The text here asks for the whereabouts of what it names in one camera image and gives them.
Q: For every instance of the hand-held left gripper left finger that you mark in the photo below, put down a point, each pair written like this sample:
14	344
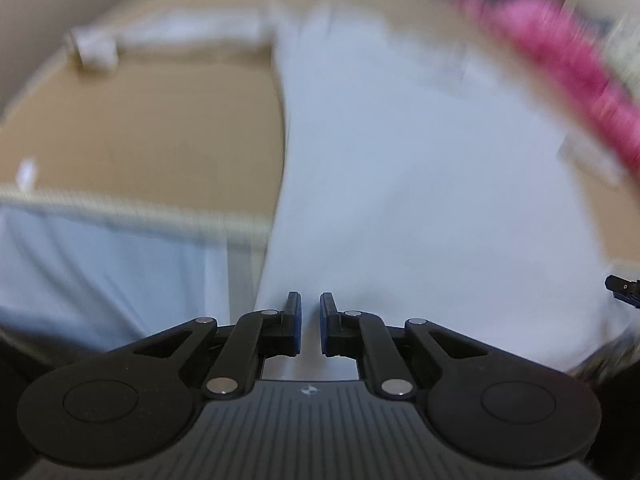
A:
297	321

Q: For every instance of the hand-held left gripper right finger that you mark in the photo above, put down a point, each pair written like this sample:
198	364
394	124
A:
324	321

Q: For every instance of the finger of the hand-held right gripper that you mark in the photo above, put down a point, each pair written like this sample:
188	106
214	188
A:
623	289

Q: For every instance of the white long-sleeved garment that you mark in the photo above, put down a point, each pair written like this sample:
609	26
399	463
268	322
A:
400	185

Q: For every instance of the pale bluish cloth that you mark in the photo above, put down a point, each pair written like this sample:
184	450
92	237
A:
110	270

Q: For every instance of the pink cloth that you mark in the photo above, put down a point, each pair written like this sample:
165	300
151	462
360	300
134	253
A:
560	55

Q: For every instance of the small white paper tag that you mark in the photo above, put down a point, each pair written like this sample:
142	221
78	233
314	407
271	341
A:
27	174

